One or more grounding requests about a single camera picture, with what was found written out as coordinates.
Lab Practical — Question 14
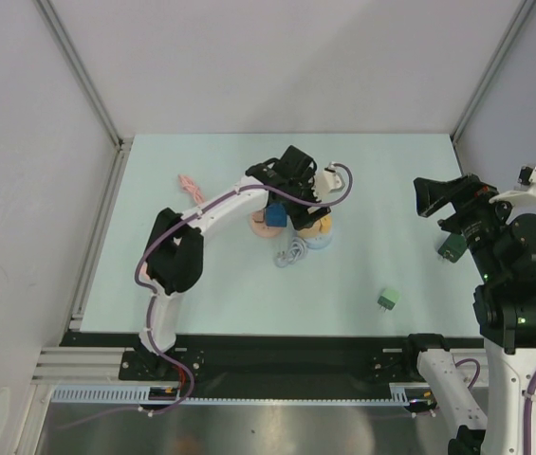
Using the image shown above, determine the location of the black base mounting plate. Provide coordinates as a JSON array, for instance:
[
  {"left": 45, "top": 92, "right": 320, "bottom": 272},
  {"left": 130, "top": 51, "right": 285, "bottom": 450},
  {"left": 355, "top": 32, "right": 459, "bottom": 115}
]
[{"left": 60, "top": 332, "right": 483, "bottom": 406}]

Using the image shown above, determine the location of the round pink power strip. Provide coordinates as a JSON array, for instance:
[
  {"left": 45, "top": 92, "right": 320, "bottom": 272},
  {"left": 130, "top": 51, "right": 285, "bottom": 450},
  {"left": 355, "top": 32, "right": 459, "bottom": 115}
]
[{"left": 249, "top": 216, "right": 285, "bottom": 239}]

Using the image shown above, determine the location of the pink strip power cable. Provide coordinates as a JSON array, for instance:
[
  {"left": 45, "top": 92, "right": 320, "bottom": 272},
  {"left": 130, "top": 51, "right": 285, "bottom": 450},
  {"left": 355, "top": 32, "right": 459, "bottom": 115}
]
[{"left": 176, "top": 173, "right": 207, "bottom": 208}]

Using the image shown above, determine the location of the blue cube socket adapter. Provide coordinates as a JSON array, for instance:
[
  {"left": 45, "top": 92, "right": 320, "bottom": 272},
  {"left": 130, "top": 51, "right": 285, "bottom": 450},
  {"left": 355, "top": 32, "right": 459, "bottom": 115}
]
[{"left": 264, "top": 203, "right": 287, "bottom": 228}]

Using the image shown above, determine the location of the dark green cube adapter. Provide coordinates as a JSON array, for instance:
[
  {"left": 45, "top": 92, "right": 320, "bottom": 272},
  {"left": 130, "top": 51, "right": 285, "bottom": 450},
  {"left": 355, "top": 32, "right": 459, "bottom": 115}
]
[{"left": 437, "top": 233, "right": 467, "bottom": 264}]

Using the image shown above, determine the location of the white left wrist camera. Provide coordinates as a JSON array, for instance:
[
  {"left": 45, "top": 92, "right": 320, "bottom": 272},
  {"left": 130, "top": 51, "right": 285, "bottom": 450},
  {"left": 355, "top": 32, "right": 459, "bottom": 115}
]
[{"left": 314, "top": 163, "right": 345, "bottom": 197}]

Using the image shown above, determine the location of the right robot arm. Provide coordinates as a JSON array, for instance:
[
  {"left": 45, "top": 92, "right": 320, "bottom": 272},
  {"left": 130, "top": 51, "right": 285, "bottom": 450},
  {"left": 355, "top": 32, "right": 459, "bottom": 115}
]
[{"left": 401, "top": 166, "right": 536, "bottom": 454}]

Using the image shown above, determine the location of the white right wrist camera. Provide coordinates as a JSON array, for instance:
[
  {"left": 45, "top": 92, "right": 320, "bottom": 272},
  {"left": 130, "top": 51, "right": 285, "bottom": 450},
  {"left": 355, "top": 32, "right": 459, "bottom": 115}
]
[{"left": 490, "top": 165, "right": 536, "bottom": 209}]

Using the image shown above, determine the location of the long pink power strip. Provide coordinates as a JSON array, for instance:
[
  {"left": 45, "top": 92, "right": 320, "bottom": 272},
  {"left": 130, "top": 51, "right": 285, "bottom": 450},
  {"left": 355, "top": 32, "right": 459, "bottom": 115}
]
[{"left": 139, "top": 263, "right": 150, "bottom": 282}]

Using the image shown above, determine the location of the yellow plug adapter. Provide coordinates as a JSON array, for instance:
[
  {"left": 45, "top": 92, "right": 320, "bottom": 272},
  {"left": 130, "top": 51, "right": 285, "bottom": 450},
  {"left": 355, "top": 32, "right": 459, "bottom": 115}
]
[{"left": 319, "top": 215, "right": 333, "bottom": 235}]

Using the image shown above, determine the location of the pink brown USB charger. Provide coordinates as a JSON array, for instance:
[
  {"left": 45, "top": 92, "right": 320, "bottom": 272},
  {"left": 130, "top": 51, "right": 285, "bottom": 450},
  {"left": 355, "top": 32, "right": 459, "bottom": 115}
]
[{"left": 251, "top": 210, "right": 266, "bottom": 225}]

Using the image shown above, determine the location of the right aluminium frame post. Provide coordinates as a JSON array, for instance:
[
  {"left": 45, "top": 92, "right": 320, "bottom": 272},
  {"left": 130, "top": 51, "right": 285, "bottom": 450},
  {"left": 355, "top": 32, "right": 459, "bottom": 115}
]
[{"left": 450, "top": 0, "right": 536, "bottom": 147}]

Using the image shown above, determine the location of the tan cube plug adapter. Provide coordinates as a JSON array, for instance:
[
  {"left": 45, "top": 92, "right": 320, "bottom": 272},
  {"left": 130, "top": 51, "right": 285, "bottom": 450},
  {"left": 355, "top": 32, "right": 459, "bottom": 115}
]
[{"left": 296, "top": 221, "right": 322, "bottom": 239}]

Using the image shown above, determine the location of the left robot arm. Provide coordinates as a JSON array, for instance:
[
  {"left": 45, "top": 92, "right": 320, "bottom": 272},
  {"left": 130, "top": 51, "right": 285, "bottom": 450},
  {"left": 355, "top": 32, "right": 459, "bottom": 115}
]
[{"left": 135, "top": 145, "right": 332, "bottom": 379}]

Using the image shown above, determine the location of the left aluminium side rail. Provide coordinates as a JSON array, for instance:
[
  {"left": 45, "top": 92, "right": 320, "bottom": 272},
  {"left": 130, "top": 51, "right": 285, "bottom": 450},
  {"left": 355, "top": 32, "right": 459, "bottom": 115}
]
[{"left": 65, "top": 137, "right": 134, "bottom": 332}]

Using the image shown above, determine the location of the left aluminium frame post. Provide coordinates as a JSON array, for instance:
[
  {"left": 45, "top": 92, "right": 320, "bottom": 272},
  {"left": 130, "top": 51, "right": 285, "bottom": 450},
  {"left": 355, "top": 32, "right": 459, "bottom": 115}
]
[{"left": 32, "top": 0, "right": 124, "bottom": 150}]

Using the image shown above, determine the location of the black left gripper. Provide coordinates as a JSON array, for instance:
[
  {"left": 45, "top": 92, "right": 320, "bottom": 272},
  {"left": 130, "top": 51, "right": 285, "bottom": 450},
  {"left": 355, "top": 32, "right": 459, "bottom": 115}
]
[{"left": 283, "top": 168, "right": 329, "bottom": 230}]

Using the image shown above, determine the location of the green plug adapter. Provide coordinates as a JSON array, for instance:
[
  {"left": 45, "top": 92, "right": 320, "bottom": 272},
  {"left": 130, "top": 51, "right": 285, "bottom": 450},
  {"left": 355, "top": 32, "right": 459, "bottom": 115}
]
[{"left": 378, "top": 287, "right": 400, "bottom": 312}]

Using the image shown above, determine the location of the aluminium frame post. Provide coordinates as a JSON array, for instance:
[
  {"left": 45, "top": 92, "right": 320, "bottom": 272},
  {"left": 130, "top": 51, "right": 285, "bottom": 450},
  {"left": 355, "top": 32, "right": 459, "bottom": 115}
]
[
  {"left": 32, "top": 0, "right": 124, "bottom": 150},
  {"left": 450, "top": 0, "right": 536, "bottom": 147}
]

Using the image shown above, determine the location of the aluminium front frame rail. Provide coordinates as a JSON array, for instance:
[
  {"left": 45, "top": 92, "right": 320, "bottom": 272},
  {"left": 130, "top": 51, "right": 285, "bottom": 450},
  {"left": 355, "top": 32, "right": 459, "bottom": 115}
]
[{"left": 29, "top": 345, "right": 536, "bottom": 386}]

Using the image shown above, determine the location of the round blue power strip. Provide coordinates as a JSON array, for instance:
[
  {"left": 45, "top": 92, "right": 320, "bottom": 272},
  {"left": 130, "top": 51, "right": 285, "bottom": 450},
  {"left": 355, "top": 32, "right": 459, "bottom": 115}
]
[{"left": 274, "top": 228, "right": 334, "bottom": 268}]

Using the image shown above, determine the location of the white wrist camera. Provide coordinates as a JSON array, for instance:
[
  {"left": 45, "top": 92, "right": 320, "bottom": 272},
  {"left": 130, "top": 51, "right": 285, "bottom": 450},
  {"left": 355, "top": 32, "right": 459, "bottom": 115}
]
[
  {"left": 490, "top": 165, "right": 536, "bottom": 209},
  {"left": 314, "top": 163, "right": 345, "bottom": 197}
]

